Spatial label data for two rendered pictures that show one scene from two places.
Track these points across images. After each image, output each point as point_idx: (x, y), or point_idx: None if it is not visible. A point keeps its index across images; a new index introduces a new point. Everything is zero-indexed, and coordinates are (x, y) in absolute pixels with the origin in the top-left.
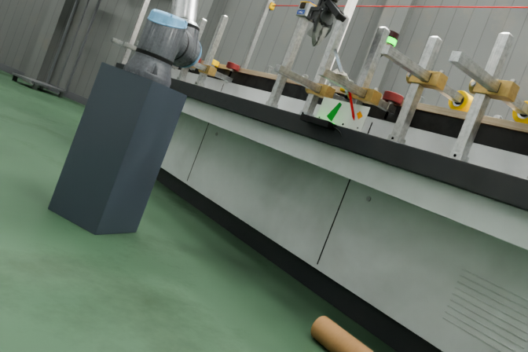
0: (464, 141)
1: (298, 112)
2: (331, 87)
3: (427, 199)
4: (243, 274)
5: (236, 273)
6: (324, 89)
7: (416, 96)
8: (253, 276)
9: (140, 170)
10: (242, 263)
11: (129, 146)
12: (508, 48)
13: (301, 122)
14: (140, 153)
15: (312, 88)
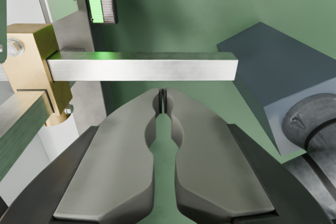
0: None
1: (19, 171)
2: (11, 32)
3: None
4: None
5: None
6: (45, 41)
7: None
8: None
9: (258, 49)
10: (131, 10)
11: (297, 41)
12: None
13: (98, 37)
14: (274, 50)
15: (90, 52)
